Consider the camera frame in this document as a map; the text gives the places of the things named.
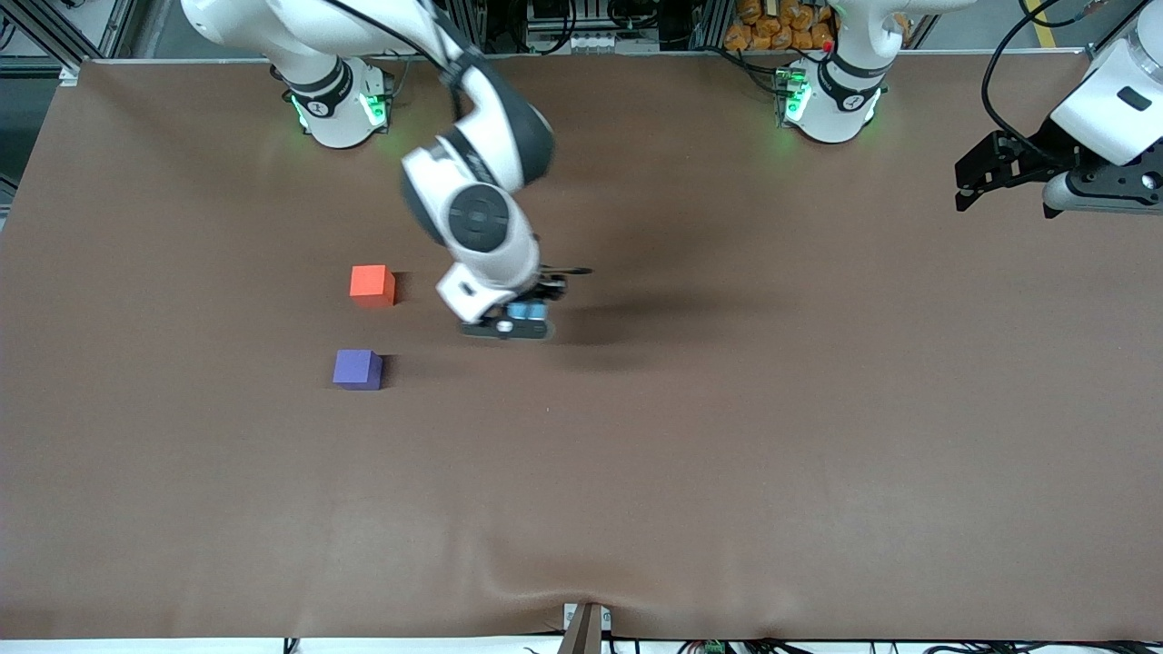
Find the orange foam block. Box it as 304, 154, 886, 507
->
350, 264, 397, 309

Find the purple foam block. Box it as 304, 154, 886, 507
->
333, 350, 383, 391

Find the brown table mat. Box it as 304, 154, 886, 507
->
0, 50, 1163, 642

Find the pile of orange packets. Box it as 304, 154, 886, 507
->
724, 0, 839, 52

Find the white power strip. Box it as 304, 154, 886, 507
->
543, 31, 639, 55

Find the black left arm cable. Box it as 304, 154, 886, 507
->
979, 0, 1117, 166

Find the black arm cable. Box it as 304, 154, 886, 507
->
979, 0, 1117, 166
323, 0, 593, 275

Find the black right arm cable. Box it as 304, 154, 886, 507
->
323, 0, 593, 275

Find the brown camera mount bracket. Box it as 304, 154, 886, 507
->
559, 601, 612, 654

